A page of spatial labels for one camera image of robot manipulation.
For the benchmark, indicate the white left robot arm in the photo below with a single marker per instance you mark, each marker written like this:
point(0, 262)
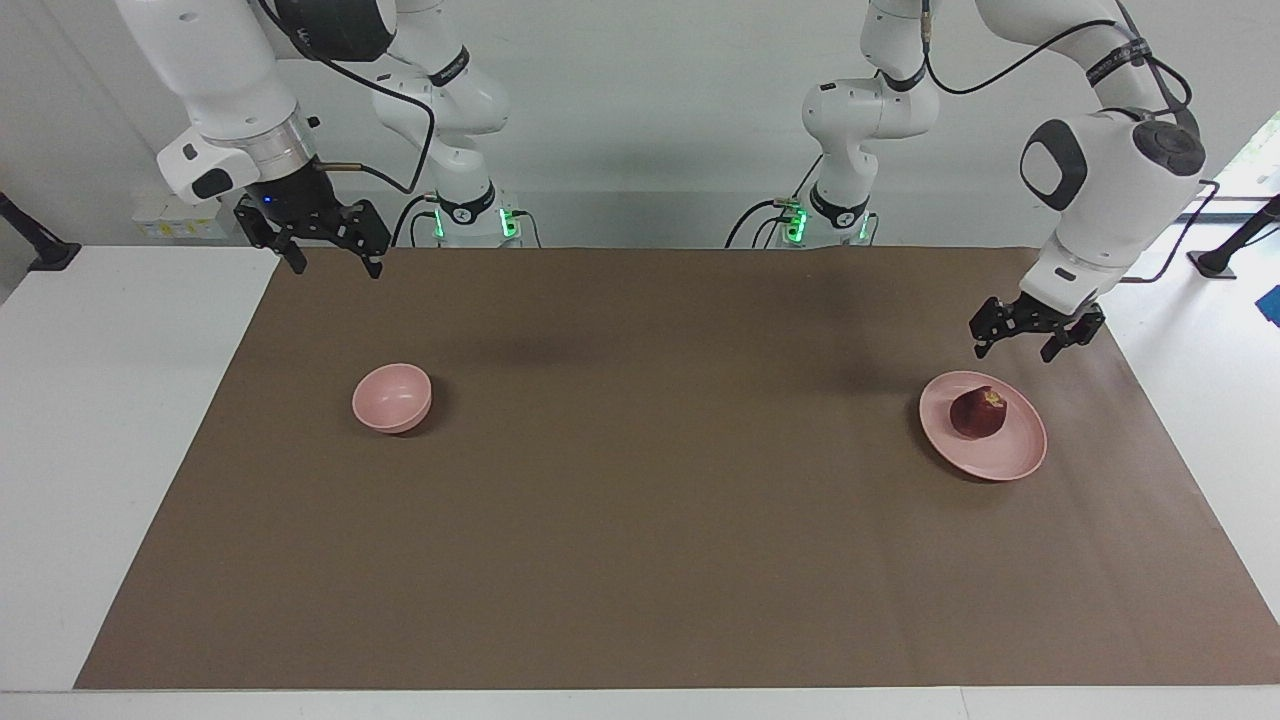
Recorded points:
point(1110, 200)

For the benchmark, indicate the blue object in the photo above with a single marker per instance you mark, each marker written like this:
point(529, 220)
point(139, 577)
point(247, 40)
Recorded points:
point(1272, 305)

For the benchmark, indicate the dark red apple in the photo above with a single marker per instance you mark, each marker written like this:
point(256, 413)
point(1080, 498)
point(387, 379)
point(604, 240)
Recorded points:
point(975, 415)

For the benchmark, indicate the pink plate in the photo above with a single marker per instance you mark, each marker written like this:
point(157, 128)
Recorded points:
point(1000, 455)

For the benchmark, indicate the brown table mat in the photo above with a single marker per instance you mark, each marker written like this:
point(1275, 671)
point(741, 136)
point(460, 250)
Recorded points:
point(650, 500)

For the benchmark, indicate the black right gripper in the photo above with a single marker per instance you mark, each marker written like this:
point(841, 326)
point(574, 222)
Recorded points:
point(295, 195)

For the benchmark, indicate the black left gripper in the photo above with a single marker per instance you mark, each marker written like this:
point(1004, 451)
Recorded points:
point(1045, 315)

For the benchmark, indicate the black stand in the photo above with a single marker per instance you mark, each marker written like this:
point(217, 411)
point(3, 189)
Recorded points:
point(1215, 262)
point(45, 255)

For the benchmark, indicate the pink bowl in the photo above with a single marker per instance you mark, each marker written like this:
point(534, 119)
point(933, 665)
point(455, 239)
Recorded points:
point(390, 400)

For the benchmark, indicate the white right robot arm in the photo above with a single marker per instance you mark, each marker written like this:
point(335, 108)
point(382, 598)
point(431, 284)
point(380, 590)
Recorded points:
point(220, 60)

